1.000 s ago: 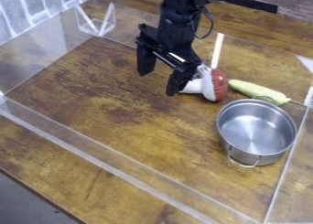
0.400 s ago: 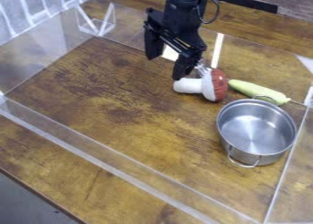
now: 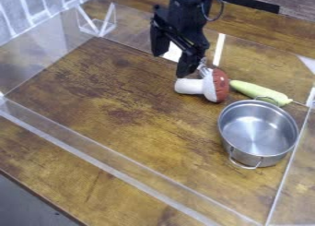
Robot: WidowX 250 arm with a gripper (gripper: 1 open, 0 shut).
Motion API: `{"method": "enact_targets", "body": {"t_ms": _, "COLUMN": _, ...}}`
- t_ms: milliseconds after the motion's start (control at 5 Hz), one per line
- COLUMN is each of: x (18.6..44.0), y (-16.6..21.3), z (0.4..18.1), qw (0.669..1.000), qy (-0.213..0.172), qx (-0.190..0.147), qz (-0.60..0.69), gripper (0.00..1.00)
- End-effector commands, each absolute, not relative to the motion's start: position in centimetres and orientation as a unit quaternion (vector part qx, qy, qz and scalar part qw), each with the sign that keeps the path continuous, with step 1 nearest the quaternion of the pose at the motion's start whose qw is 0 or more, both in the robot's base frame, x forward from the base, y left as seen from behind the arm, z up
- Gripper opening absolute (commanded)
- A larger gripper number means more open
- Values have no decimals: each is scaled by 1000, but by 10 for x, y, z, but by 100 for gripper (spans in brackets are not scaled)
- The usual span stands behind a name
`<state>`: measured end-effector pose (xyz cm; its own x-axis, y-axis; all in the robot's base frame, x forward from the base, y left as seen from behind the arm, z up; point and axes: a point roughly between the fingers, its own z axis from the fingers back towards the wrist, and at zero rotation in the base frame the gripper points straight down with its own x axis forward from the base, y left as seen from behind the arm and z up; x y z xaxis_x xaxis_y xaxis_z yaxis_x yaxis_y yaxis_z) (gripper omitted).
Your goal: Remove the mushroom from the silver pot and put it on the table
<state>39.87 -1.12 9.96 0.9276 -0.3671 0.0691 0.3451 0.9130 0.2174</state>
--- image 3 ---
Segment black bar in background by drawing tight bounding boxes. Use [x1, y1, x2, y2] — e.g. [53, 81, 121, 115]
[224, 0, 279, 14]

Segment silver metal pot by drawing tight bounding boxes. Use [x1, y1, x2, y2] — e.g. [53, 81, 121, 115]
[217, 98, 299, 170]

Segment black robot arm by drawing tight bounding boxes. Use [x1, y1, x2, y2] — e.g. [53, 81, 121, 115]
[149, 0, 212, 78]

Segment spoon with green handle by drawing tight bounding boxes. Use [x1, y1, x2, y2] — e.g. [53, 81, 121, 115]
[196, 58, 292, 107]

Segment plush brown white mushroom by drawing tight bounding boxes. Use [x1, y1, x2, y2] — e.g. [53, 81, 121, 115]
[175, 68, 228, 103]

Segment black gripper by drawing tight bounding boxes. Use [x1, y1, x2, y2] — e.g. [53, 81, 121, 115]
[149, 4, 209, 78]

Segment clear acrylic triangular bracket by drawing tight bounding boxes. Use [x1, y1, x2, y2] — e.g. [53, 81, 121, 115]
[76, 4, 117, 38]

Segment clear acrylic enclosure wall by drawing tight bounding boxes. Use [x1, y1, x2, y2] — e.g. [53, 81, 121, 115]
[0, 0, 315, 226]

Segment black cable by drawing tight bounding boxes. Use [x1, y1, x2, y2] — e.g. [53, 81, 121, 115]
[199, 0, 227, 22]

